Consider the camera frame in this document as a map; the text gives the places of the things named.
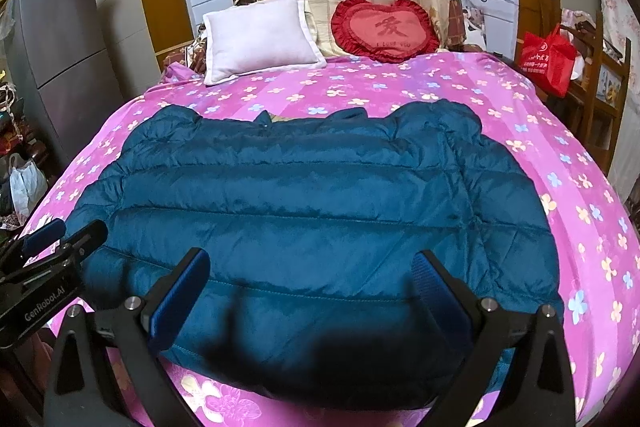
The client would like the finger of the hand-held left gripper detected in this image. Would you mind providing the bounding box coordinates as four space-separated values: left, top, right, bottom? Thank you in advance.
0 218 67 275
0 220 109 288

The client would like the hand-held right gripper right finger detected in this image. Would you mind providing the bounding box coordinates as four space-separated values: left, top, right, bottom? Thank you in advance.
411 249 574 427

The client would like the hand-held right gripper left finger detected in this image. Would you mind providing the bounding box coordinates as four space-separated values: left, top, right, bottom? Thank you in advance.
42 248 211 427

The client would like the teal puffer jacket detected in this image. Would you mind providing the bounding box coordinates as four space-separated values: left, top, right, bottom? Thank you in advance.
65 101 566 411

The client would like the white plastic bag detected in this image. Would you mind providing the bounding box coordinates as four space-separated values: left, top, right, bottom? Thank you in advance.
9 153 49 221

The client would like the pink floral bedsheet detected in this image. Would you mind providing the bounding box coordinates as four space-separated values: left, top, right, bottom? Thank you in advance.
17 49 640 427

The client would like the grey refrigerator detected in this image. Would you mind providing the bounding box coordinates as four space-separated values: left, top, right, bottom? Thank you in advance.
7 0 126 168

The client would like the wooden shelf rack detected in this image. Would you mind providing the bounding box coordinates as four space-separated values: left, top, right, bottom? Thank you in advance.
560 9 632 176

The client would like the red plastic bag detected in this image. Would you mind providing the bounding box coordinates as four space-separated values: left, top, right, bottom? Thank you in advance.
517 24 579 98

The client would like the red heart-shaped cushion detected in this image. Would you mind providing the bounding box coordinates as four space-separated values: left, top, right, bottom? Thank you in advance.
330 0 441 64

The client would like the white pillow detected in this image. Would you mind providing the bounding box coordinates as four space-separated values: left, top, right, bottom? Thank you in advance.
202 0 328 86

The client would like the wall poster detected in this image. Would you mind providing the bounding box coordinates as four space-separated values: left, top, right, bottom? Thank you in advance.
462 0 489 48

